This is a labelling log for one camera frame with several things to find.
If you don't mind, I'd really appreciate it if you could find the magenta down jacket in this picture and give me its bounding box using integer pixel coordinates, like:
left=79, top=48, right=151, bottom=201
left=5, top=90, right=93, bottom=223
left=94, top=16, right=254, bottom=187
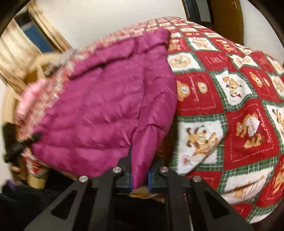
left=31, top=28, right=177, bottom=188

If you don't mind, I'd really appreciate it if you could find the person's left hand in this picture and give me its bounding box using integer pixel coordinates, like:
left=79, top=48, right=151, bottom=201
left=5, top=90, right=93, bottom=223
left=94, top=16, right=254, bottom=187
left=10, top=165, right=21, bottom=179

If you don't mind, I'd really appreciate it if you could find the pink floral pillow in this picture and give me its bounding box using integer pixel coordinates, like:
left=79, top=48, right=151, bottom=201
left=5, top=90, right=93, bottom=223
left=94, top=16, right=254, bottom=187
left=15, top=78, right=48, bottom=126

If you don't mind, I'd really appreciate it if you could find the dark purple-cuffed sleeve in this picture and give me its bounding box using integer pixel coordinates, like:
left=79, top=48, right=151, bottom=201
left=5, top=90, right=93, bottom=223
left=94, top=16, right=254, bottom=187
left=1, top=170, right=75, bottom=230

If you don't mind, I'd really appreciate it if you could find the red teddy bear blanket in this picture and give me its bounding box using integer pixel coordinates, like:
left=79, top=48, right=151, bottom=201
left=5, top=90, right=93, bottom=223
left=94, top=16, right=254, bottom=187
left=15, top=15, right=284, bottom=223

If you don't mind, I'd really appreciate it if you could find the beige patterned curtain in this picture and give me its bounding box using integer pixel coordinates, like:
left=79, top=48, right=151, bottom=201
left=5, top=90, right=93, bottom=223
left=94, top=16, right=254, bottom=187
left=1, top=1, right=71, bottom=86

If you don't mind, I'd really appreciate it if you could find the grey striped pillow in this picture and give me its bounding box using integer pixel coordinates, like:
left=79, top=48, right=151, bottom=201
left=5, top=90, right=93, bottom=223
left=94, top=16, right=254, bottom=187
left=44, top=49, right=77, bottom=76

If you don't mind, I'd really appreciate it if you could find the blue window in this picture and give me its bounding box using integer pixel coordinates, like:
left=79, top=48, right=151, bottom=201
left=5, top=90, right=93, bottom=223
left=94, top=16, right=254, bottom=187
left=15, top=12, right=54, bottom=53

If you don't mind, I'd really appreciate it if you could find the brown wooden door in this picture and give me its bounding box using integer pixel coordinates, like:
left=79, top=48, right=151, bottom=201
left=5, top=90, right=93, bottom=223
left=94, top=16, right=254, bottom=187
left=209, top=0, right=244, bottom=45

